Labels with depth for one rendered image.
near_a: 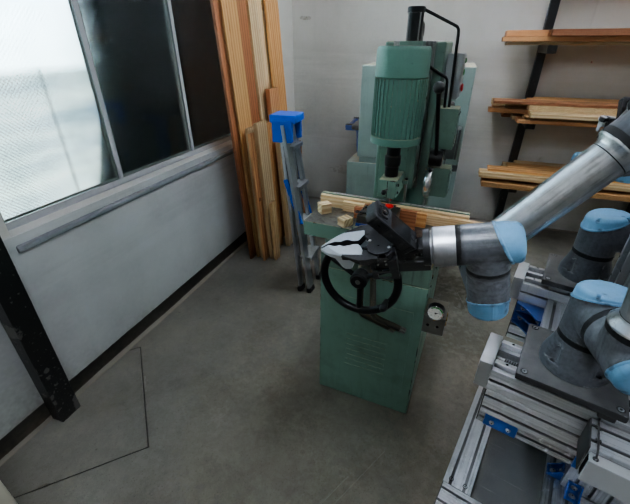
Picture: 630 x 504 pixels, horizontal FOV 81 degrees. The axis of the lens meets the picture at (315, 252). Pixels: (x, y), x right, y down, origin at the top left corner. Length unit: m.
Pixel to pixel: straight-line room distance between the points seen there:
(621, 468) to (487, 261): 0.59
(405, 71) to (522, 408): 1.03
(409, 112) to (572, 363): 0.85
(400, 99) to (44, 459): 1.99
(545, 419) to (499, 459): 0.50
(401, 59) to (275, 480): 1.60
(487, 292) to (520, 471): 1.02
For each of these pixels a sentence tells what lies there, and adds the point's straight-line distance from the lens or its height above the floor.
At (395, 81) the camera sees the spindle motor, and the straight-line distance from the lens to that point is 1.32.
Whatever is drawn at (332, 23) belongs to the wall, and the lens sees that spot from 3.83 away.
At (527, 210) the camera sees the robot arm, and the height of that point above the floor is 1.23.
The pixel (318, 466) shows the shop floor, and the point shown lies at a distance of 1.75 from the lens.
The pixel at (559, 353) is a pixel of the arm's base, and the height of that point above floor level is 0.87.
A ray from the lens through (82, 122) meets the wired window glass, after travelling 2.09.
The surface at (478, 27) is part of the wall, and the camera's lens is 3.65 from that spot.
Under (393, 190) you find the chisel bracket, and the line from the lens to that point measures 1.42.
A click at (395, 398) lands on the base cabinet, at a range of 1.87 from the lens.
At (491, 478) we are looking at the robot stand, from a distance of 1.61.
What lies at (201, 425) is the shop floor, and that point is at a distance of 1.92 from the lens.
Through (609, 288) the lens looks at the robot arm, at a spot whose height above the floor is 1.05.
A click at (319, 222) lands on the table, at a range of 1.45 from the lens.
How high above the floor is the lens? 1.51
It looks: 30 degrees down
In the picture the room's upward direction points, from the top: straight up
